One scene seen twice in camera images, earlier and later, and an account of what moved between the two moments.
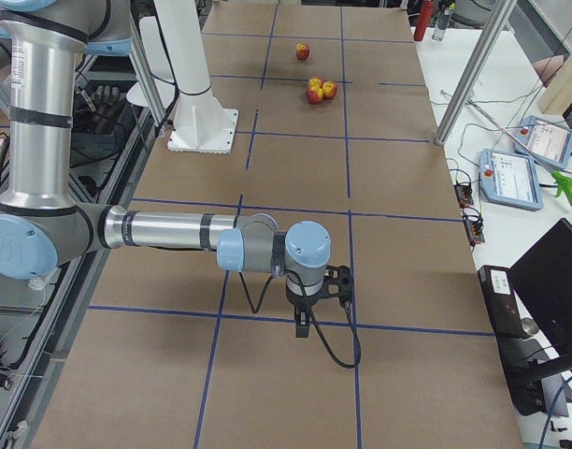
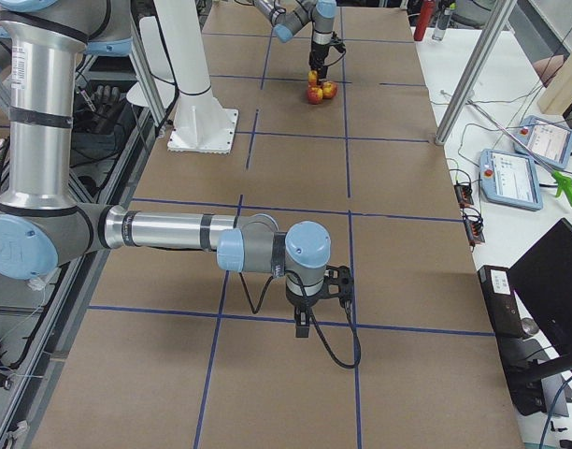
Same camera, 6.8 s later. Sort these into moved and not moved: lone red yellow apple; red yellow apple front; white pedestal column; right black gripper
Moved: lone red yellow apple
Not moved: white pedestal column; red yellow apple front; right black gripper
